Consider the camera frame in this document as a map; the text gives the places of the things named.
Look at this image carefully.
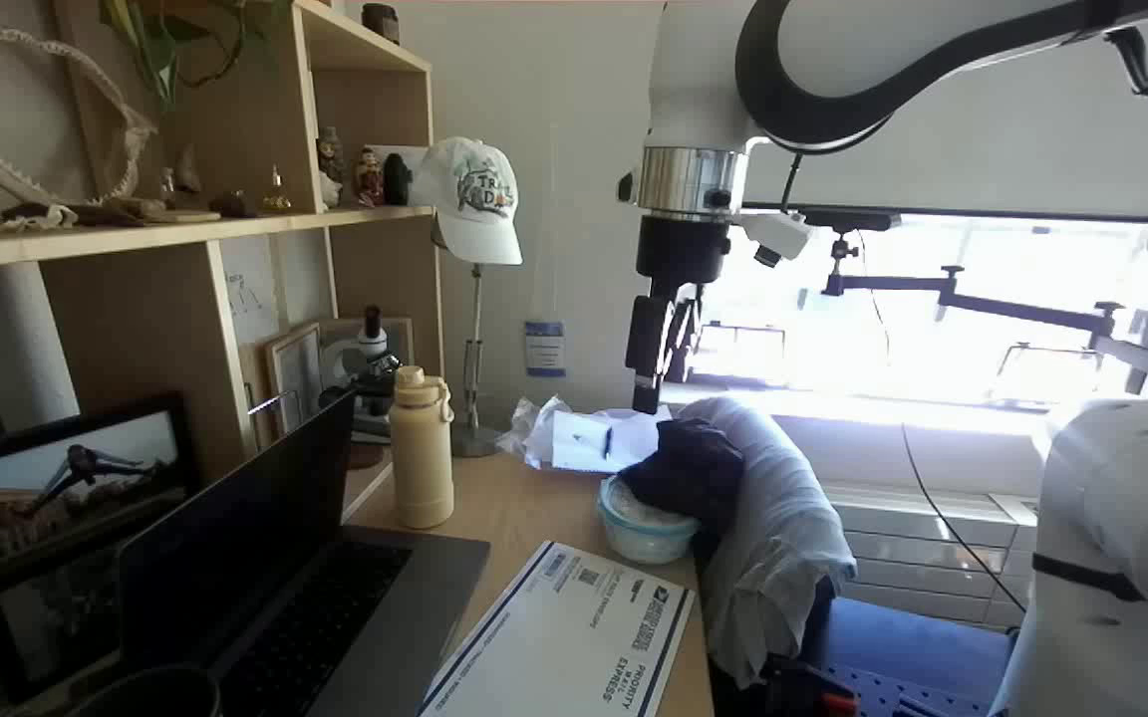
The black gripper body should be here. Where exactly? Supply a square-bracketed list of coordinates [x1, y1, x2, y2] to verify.
[624, 215, 729, 377]

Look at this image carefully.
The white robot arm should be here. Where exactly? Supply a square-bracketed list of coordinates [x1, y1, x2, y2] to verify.
[620, 0, 1148, 717]

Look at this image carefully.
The cream thermos bottle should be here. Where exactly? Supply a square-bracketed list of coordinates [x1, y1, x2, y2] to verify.
[391, 365, 454, 531]

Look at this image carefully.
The framed picture on desk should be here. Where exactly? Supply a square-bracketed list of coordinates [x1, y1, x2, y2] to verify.
[263, 323, 320, 433]

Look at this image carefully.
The white papers pile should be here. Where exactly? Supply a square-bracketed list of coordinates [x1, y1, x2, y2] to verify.
[498, 400, 657, 474]

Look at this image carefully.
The light blue plate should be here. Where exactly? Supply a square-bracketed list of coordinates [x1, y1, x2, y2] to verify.
[599, 477, 696, 567]

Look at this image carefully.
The grey cloth towel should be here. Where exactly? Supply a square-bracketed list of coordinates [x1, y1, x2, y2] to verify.
[620, 400, 855, 689]

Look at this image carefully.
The white baseball cap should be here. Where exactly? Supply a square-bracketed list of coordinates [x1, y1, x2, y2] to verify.
[411, 136, 522, 267]

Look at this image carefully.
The white paper booklet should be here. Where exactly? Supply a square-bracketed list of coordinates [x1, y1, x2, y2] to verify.
[417, 541, 693, 717]

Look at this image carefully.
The black microscope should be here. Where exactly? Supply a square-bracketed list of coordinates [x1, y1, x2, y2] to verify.
[320, 308, 398, 446]

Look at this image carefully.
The wooden shelf unit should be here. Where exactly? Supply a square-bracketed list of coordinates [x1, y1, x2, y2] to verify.
[0, 0, 446, 477]

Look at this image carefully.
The green potted plant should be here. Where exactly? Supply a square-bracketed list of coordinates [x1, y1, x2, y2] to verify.
[98, 0, 292, 108]

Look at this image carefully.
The black monitor screen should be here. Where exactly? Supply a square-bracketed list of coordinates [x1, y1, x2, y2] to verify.
[0, 389, 208, 708]

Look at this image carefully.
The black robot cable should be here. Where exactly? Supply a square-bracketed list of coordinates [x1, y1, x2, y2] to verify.
[733, 0, 1148, 150]

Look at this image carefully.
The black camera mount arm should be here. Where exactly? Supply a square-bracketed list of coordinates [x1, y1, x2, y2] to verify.
[823, 235, 1148, 389]

